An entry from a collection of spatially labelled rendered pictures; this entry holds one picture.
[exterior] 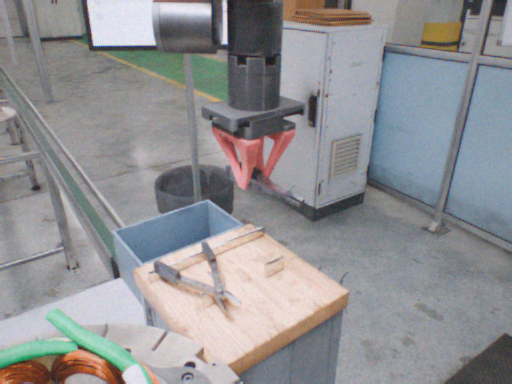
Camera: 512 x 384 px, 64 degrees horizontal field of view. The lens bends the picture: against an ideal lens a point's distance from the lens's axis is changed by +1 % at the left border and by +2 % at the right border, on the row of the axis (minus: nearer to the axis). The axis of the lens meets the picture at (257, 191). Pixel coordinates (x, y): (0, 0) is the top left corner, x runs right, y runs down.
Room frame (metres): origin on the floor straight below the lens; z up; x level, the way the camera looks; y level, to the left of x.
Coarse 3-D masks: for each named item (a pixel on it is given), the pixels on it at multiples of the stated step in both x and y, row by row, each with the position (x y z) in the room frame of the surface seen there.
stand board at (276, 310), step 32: (224, 256) 0.46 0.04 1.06; (256, 256) 0.46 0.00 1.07; (288, 256) 0.46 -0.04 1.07; (160, 288) 0.39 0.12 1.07; (192, 288) 0.39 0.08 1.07; (256, 288) 0.39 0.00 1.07; (288, 288) 0.39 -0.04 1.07; (320, 288) 0.39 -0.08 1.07; (192, 320) 0.34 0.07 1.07; (224, 320) 0.34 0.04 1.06; (256, 320) 0.34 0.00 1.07; (288, 320) 0.34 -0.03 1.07; (320, 320) 0.36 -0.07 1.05; (224, 352) 0.29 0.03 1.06; (256, 352) 0.30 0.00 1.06
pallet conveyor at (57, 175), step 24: (0, 72) 3.44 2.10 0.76; (0, 96) 3.80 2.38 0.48; (24, 96) 2.51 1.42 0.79; (24, 120) 2.13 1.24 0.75; (24, 144) 2.83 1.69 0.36; (48, 144) 1.73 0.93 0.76; (48, 168) 1.65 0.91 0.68; (72, 192) 1.26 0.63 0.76; (96, 192) 1.20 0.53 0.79; (96, 216) 1.09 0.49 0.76; (96, 240) 1.00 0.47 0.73; (0, 264) 1.67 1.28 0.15; (72, 264) 1.82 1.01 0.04
